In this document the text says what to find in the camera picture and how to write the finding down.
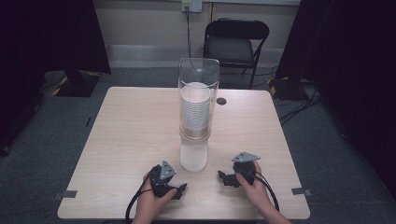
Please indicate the small black floor object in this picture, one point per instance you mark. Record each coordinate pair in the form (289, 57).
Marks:
(88, 121)

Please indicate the person's left hand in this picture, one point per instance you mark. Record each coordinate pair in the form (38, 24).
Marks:
(151, 203)

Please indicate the black folding chair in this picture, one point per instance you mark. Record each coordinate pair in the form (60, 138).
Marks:
(232, 48)

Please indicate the round black table grommet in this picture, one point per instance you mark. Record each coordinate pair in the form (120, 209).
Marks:
(221, 101)

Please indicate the person's right hand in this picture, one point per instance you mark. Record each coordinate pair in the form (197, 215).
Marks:
(257, 194)

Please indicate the dark curtain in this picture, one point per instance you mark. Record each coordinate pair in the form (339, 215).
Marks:
(351, 62)
(46, 40)

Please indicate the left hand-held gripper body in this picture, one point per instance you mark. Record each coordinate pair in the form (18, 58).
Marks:
(158, 186)

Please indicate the stack of white paper cups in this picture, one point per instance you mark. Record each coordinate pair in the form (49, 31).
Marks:
(195, 107)

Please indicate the grey tape strip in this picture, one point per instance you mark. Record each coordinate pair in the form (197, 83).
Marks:
(65, 194)
(301, 191)

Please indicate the black stand base yellow tape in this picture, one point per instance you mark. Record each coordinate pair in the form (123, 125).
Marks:
(285, 88)
(77, 84)

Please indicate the clear tube cup dispenser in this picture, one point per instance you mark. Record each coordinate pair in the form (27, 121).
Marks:
(193, 155)

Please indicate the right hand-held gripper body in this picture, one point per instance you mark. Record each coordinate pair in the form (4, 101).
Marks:
(246, 169)

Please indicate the white wall socket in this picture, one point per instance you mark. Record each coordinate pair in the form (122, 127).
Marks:
(192, 5)

